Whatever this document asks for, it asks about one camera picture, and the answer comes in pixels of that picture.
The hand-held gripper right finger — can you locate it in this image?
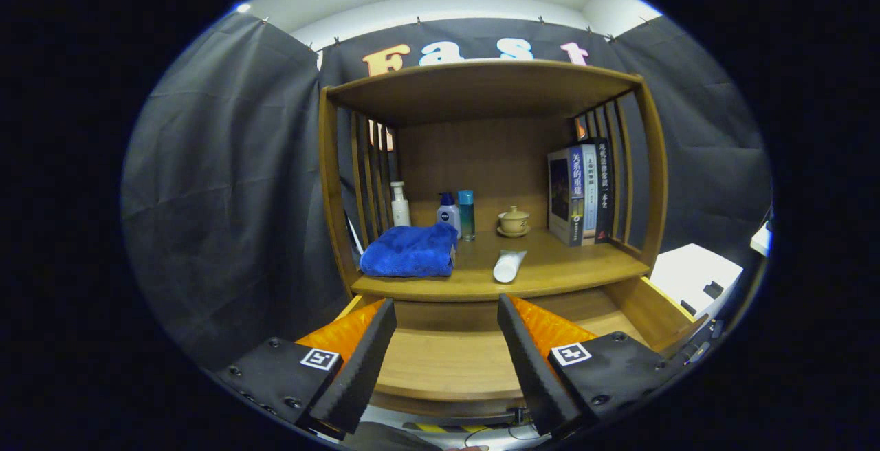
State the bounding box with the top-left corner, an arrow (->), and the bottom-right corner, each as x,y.
496,293 -> 681,438

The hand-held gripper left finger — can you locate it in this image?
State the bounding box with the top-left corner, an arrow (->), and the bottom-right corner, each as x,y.
214,298 -> 398,436

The wooden drawer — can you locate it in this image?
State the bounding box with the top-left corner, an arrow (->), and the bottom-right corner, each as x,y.
337,276 -> 709,419

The white green tube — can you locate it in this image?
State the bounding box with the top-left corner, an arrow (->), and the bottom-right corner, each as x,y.
492,250 -> 528,284

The wooden countertop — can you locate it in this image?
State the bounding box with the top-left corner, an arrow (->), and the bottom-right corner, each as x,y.
351,228 -> 650,303

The white side cabinet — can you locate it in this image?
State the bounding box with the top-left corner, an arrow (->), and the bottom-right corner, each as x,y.
648,243 -> 745,320

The wooden cabinet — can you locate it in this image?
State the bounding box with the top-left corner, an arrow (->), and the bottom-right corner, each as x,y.
318,59 -> 709,431

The blue towel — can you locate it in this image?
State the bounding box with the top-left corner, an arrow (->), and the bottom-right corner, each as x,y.
359,223 -> 459,278

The beige lidded teacup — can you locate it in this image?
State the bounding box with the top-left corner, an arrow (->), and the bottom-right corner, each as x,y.
496,206 -> 531,239

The white pump bottle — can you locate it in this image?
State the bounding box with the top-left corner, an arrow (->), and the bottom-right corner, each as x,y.
390,181 -> 412,228

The teal clear bottle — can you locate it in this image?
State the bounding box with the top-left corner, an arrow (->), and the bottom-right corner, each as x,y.
458,190 -> 476,243

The white bottle blue cap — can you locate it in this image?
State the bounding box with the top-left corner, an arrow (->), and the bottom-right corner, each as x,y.
437,192 -> 461,239

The blue spine book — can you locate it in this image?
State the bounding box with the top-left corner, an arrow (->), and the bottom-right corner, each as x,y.
547,144 -> 585,247

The white spine book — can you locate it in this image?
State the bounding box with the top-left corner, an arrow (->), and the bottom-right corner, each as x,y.
581,143 -> 599,245

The black spine book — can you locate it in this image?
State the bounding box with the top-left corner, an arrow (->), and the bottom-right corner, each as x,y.
593,137 -> 614,243

